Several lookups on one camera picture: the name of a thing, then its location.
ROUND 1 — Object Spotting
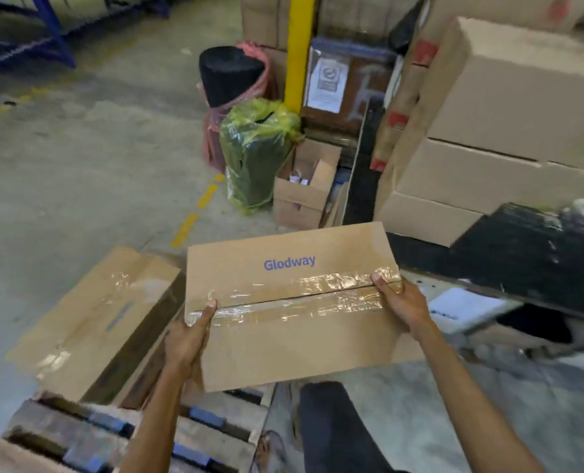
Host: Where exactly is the white paper sheet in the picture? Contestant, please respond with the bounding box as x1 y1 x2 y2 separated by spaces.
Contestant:
419 285 523 335

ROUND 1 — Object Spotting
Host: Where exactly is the large plain cardboard box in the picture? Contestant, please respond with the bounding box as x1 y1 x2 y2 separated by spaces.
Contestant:
426 16 584 174

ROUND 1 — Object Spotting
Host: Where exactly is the black roll in pink wrap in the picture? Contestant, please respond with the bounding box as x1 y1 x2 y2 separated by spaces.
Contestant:
198 42 279 174

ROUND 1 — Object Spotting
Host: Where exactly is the blue metal rack frame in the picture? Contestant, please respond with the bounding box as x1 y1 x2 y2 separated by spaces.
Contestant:
0 0 170 74

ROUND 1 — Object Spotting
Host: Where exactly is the person's right hand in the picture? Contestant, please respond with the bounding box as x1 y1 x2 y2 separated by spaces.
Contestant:
371 272 437 340

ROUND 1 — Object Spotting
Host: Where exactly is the low plain cardboard box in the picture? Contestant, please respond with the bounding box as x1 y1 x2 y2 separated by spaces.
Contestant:
375 191 485 248

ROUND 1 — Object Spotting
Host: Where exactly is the brown box with white label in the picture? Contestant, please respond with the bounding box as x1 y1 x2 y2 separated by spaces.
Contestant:
300 37 397 137

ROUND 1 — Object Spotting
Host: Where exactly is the flattened taped cardboard box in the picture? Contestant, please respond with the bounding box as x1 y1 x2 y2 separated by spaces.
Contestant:
6 247 186 405

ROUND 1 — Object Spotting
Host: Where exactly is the green plastic wrapped roll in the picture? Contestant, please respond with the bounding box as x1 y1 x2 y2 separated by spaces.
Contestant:
219 98 303 215

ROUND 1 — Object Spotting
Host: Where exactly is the cardboard box with red marks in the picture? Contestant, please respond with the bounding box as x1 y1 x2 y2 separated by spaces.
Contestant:
369 39 439 174

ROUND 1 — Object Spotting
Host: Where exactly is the person's left hand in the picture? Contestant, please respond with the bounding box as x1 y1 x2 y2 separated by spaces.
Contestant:
163 299 218 380

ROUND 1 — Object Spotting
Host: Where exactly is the person's left forearm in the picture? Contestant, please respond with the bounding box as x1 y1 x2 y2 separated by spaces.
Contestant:
118 365 190 473

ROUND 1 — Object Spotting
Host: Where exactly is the wide plain cardboard box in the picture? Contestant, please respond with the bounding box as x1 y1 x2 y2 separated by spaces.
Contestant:
395 138 584 216

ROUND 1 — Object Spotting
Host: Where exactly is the taped cardboard box blue print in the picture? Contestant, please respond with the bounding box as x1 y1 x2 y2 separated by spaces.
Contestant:
184 221 426 394

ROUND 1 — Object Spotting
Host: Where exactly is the black upright foam strip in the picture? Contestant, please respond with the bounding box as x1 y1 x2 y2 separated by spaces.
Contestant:
342 99 386 227

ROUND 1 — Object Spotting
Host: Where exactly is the wooden pallet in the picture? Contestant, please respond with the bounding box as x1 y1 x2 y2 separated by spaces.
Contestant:
0 375 276 473

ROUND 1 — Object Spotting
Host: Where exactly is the yellow steel post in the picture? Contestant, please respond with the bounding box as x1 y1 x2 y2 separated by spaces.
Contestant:
284 0 318 115

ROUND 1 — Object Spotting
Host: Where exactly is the person's right forearm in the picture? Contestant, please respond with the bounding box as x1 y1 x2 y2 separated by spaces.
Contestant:
412 322 545 473

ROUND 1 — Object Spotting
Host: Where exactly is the person's dark trouser leg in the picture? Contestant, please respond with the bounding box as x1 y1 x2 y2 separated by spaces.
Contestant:
298 381 411 473

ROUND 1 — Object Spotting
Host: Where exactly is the small open cardboard box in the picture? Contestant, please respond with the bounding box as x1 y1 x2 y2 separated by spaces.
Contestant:
273 138 343 230

